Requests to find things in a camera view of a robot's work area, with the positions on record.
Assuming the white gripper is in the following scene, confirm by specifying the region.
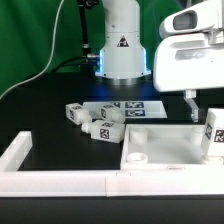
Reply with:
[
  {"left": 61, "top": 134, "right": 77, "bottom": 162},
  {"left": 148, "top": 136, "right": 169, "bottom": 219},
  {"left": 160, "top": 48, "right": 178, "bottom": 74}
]
[{"left": 153, "top": 0, "right": 224, "bottom": 122}]

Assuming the white square tabletop part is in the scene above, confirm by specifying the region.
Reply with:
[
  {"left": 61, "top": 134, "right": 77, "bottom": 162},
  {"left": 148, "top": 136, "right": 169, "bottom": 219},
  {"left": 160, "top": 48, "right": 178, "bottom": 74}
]
[{"left": 120, "top": 124, "right": 224, "bottom": 170}]

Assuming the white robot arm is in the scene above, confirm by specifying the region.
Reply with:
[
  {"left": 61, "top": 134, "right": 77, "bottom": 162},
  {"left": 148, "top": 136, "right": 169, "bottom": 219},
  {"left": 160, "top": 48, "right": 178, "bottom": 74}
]
[{"left": 96, "top": 0, "right": 224, "bottom": 121}]

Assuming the black cable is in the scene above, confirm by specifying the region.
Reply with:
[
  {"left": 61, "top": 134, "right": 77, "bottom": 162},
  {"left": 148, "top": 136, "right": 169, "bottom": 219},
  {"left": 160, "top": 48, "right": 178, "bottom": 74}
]
[{"left": 49, "top": 55, "right": 100, "bottom": 74}]

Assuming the white cable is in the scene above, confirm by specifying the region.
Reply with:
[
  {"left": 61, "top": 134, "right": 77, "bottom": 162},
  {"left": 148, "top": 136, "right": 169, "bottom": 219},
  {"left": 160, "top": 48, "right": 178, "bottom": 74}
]
[{"left": 0, "top": 0, "right": 66, "bottom": 100}]

